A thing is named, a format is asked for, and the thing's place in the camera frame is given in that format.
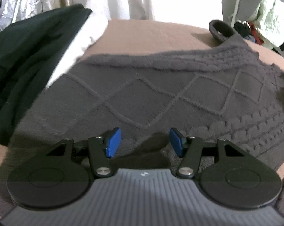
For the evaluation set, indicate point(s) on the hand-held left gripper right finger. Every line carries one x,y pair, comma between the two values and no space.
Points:
176,142

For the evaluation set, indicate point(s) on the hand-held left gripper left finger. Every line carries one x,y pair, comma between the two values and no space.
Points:
113,142

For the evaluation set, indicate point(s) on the pile of dark clothes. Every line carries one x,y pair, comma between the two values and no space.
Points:
246,31

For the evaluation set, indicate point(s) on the white folded garment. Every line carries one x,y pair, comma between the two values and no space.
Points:
78,44

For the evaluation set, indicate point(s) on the dark green garment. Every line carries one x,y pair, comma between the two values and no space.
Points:
17,58

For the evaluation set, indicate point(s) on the pale green garment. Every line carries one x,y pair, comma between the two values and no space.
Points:
271,21

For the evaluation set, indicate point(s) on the silver crinkled curtain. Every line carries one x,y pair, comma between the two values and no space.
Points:
26,0

